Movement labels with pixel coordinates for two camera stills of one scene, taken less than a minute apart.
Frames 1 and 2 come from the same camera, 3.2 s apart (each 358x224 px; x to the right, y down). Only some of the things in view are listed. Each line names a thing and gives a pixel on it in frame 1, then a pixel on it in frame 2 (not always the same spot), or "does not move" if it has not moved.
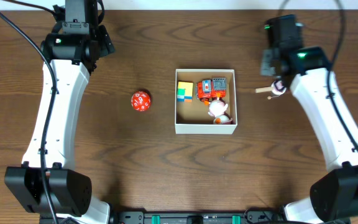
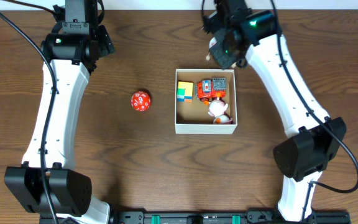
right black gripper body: (278, 57) to (238, 53)
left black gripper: (105, 43) does not move
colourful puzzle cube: (184, 91) does not move
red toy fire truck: (207, 90) does not move
